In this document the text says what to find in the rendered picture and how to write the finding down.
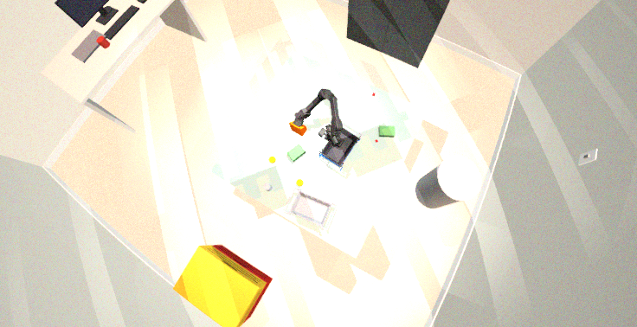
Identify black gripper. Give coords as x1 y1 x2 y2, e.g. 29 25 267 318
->
318 128 344 147

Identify green rectangular block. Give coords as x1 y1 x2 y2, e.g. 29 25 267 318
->
287 144 306 162
378 125 396 138

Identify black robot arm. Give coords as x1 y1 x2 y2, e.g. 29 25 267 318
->
293 89 343 147

